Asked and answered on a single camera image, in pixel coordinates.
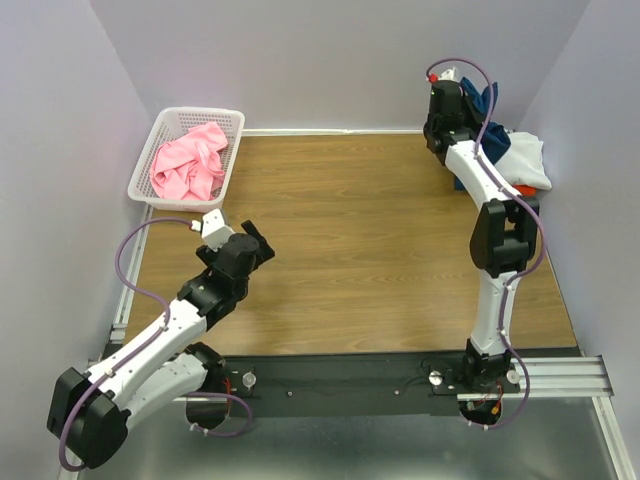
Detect dark blue printed t-shirt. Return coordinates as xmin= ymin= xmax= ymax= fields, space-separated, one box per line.
xmin=460 ymin=77 xmax=511 ymax=165

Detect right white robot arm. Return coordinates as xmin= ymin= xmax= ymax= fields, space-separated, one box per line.
xmin=423 ymin=77 xmax=539 ymax=392

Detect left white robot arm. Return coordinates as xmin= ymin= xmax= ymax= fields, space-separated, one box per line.
xmin=46 ymin=210 xmax=275 ymax=472

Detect white folded t-shirt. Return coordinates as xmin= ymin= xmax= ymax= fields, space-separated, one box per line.
xmin=495 ymin=131 xmax=552 ymax=191

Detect white plastic laundry basket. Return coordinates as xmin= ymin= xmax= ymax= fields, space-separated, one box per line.
xmin=128 ymin=107 xmax=245 ymax=212

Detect pink t-shirt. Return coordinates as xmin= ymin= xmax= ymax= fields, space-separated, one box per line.
xmin=149 ymin=122 xmax=228 ymax=201

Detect orange folded t-shirt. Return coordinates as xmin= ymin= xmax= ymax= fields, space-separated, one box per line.
xmin=513 ymin=185 xmax=537 ymax=197

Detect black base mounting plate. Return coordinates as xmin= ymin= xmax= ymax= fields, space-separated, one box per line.
xmin=196 ymin=351 xmax=498 ymax=418

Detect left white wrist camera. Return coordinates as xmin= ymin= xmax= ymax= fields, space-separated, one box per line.
xmin=190 ymin=209 xmax=234 ymax=251

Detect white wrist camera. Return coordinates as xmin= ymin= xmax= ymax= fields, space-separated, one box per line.
xmin=190 ymin=209 xmax=234 ymax=251
xmin=427 ymin=66 xmax=461 ymax=84

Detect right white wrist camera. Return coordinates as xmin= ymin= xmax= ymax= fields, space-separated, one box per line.
xmin=427 ymin=66 xmax=461 ymax=84

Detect left aluminium side rail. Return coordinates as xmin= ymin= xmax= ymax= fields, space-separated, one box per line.
xmin=108 ymin=227 xmax=148 ymax=344

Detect aluminium frame rail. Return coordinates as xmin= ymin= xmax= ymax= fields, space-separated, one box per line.
xmin=82 ymin=353 xmax=615 ymax=402

